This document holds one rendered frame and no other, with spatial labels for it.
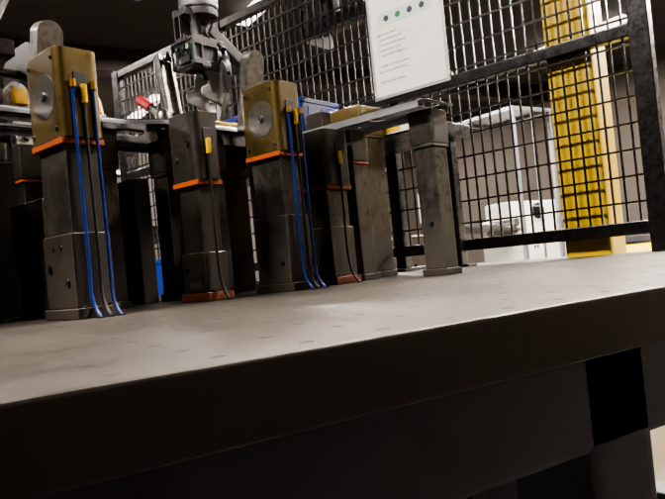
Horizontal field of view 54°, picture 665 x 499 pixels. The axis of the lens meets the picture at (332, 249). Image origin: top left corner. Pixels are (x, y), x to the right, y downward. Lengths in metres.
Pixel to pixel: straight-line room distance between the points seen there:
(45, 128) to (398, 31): 1.05
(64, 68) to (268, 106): 0.34
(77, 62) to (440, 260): 0.64
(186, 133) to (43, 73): 0.22
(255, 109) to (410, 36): 0.69
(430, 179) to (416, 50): 0.61
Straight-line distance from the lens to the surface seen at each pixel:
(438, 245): 1.14
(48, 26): 1.01
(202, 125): 1.04
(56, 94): 0.91
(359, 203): 1.25
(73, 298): 0.89
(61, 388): 0.29
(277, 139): 1.09
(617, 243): 1.52
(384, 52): 1.76
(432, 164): 1.15
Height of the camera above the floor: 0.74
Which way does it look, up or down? 1 degrees up
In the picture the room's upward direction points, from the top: 6 degrees counter-clockwise
